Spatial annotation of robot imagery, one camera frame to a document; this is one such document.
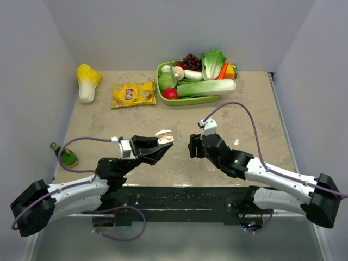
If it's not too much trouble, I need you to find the round green cabbage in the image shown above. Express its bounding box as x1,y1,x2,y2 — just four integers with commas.
158,72,176,91

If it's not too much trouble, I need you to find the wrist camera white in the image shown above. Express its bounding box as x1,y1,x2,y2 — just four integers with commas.
111,136,136,160
198,117,218,140

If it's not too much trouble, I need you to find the yellow napa cabbage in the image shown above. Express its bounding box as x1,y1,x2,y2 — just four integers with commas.
77,64,102,104

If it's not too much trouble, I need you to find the orange pumpkin slice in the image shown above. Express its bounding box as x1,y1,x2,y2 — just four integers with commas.
224,64,238,80

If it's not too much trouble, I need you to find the orange carrot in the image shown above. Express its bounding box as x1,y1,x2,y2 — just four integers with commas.
216,62,229,80

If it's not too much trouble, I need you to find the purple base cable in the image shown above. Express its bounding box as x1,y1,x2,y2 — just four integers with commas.
91,205,147,242
243,209,274,234

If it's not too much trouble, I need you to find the purple grapes bunch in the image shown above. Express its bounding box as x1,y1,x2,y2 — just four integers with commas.
181,53,202,72

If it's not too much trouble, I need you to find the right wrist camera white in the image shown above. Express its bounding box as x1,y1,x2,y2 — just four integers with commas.
198,117,218,140

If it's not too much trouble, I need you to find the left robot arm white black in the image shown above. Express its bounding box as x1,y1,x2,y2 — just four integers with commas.
10,130,174,237

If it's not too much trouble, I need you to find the green champagne bottle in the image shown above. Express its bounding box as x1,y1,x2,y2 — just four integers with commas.
49,142,79,168

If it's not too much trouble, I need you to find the long white green cabbage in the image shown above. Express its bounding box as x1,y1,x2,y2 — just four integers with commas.
177,79,237,97

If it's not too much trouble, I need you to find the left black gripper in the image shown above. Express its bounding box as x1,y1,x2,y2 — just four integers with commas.
119,135,173,176

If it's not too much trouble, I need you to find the green leafy lettuce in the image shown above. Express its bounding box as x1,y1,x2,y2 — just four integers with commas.
201,49,227,80

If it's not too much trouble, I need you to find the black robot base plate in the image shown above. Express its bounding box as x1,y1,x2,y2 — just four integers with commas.
94,186,271,227

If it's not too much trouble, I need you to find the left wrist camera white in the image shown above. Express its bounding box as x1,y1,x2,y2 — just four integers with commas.
111,136,136,160

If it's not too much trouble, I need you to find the green plastic basket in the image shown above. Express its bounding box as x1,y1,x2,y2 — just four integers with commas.
155,61,220,106

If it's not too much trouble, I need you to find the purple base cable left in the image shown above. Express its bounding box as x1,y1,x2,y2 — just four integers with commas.
91,205,147,242

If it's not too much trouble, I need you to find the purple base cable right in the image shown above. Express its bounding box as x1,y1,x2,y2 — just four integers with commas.
243,209,274,234

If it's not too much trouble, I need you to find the beige earbud case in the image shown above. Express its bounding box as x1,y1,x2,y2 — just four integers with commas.
155,129,174,145

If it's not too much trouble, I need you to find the beige mushroom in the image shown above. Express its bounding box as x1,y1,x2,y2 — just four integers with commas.
171,66,185,81

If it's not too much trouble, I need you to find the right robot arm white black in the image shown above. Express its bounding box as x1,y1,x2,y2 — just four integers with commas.
188,134,342,228

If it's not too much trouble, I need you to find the white daikon radish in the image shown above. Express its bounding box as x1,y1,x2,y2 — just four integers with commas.
184,70,203,82

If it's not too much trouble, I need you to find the yellow Lays chips bag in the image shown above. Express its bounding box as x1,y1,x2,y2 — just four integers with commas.
111,82,156,109

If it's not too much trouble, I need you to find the red apple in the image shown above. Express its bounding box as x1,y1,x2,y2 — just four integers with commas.
163,88,179,100

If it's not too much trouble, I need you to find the aluminium frame rail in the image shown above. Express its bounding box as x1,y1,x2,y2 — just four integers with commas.
267,72,299,173

